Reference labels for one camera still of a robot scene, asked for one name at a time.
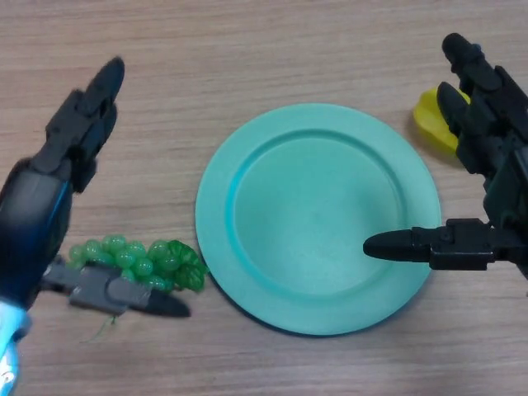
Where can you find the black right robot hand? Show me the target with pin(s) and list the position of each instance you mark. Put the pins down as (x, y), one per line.
(507, 185)

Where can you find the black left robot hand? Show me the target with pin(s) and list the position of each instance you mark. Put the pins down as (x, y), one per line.
(29, 214)

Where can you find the green grapes bunch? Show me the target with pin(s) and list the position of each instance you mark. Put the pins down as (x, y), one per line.
(123, 255)

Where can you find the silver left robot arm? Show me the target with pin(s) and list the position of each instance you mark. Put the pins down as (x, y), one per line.
(6, 350)

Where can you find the green round plate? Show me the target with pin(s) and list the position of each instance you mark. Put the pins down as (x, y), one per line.
(313, 214)

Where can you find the yellow starfruit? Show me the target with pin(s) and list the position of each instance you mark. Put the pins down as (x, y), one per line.
(429, 119)

